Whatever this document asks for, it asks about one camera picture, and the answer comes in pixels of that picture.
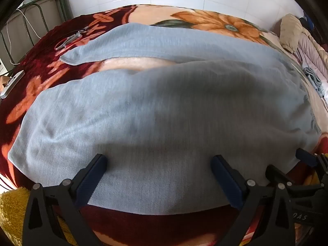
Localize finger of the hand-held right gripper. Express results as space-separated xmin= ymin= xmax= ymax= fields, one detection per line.
xmin=295 ymin=148 xmax=328 ymax=181
xmin=266 ymin=164 xmax=295 ymax=188

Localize yellow fuzzy cloth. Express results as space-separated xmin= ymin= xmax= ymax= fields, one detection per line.
xmin=0 ymin=186 xmax=77 ymax=246

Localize blue garment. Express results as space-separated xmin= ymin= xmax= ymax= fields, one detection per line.
xmin=300 ymin=15 xmax=314 ymax=30

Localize white flat device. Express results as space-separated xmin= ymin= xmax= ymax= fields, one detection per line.
xmin=0 ymin=70 xmax=25 ymax=98

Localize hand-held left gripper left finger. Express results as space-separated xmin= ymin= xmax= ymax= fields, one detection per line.
xmin=23 ymin=154 xmax=108 ymax=246

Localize floral printed blanket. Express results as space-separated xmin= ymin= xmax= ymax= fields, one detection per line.
xmin=0 ymin=4 xmax=328 ymax=246

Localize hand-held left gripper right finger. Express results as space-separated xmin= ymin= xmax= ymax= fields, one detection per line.
xmin=210 ymin=154 xmax=308 ymax=246

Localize pink quilted jacket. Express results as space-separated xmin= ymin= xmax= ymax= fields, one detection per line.
xmin=295 ymin=34 xmax=328 ymax=82

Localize grey metal hand tool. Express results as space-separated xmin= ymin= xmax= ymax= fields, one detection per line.
xmin=55 ymin=28 xmax=90 ymax=51

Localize beige puffer jacket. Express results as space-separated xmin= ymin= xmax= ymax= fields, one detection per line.
xmin=279 ymin=13 xmax=328 ymax=57

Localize small grey-blue knitted cloth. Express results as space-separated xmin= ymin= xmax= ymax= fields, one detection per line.
xmin=302 ymin=67 xmax=325 ymax=98

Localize white cable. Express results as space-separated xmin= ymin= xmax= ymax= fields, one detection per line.
xmin=6 ymin=5 xmax=35 ymax=64

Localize grey fleece pants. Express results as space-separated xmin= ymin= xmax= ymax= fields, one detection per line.
xmin=8 ymin=23 xmax=322 ymax=215

